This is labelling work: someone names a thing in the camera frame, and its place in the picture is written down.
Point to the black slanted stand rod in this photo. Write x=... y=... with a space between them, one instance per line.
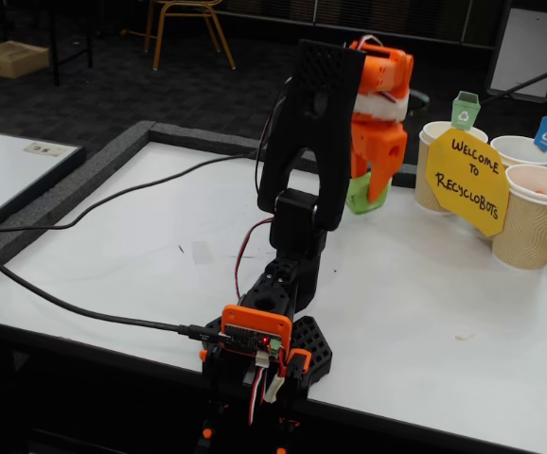
x=524 y=85

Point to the green paper wad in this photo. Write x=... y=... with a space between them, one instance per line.
x=361 y=201

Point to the black framed whiteboard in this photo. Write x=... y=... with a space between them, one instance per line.
x=8 y=175

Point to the white tape wrap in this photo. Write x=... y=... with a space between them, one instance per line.
x=380 y=111

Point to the orange and black robot arm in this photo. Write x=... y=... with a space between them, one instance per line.
x=311 y=142

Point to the yellow welcome sign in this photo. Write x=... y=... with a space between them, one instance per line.
x=467 y=184

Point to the ribbed beige paper cup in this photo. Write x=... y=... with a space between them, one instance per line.
x=425 y=189
x=529 y=232
x=519 y=149

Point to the brown cardboard box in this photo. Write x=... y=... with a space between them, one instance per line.
x=11 y=59

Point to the green recycling bin tag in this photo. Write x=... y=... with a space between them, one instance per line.
x=465 y=113

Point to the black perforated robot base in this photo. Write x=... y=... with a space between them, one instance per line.
x=313 y=345

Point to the long grey foam border strip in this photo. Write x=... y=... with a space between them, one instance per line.
x=198 y=137
x=65 y=189

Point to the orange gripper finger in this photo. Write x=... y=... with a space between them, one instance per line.
x=358 y=168
x=380 y=184

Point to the black metal table leg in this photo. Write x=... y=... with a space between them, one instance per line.
x=55 y=42

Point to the orange paper wad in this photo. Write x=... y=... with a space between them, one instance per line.
x=538 y=191

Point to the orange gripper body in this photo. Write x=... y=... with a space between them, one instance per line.
x=388 y=148

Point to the short grey foam border strip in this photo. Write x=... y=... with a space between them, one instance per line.
x=403 y=174

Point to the small paper label sticker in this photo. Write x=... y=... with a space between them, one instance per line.
x=45 y=149

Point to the yellow metal legged chair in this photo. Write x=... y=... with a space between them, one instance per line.
x=160 y=28

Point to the white framed panel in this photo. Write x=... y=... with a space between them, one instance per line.
x=529 y=47

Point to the orange controller board mount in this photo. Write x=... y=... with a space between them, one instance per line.
x=254 y=324

